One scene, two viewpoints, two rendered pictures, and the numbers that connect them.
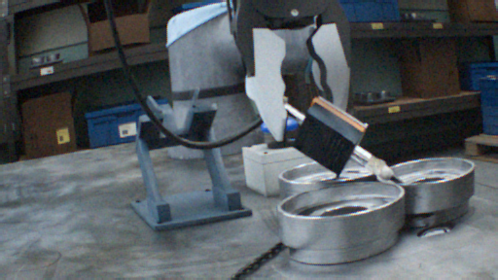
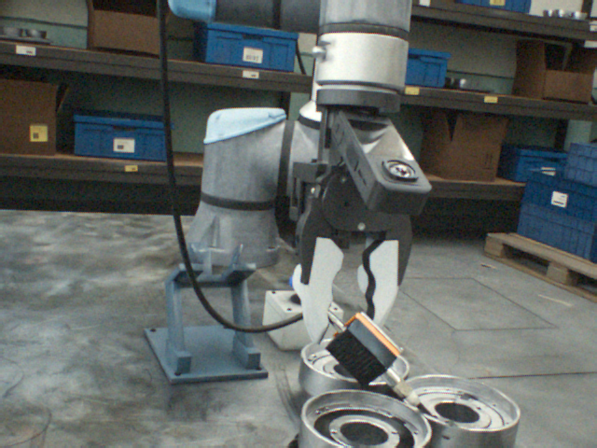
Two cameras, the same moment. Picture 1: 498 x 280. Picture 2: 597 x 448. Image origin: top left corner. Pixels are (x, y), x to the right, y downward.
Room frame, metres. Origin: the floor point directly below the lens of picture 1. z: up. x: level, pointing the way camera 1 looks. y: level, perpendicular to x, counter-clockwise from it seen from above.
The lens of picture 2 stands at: (0.00, 0.05, 1.12)
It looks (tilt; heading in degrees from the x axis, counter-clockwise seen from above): 14 degrees down; 355
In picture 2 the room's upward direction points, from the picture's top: 7 degrees clockwise
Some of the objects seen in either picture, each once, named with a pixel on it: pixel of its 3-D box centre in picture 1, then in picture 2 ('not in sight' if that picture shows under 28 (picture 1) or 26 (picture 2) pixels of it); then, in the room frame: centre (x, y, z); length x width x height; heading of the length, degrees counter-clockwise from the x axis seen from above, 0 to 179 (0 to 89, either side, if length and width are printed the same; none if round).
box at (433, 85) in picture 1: (427, 66); (459, 143); (4.79, -1.36, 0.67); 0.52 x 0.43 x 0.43; 106
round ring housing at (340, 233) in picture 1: (344, 223); (362, 441); (0.54, -0.07, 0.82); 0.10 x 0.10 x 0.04
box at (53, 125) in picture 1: (48, 124); (18, 114); (4.01, 1.23, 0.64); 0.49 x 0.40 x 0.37; 111
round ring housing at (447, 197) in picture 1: (428, 192); (455, 421); (0.59, -0.16, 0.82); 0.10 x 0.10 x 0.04
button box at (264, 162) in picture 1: (282, 163); (300, 315); (0.81, -0.03, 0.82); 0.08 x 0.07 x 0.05; 16
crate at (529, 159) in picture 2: (482, 75); (534, 164); (4.98, -1.97, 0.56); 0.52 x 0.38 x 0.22; 103
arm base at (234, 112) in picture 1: (212, 117); (235, 223); (1.13, 0.05, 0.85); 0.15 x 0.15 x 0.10
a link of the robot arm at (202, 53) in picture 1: (208, 43); (247, 150); (1.13, 0.04, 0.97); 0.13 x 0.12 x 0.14; 85
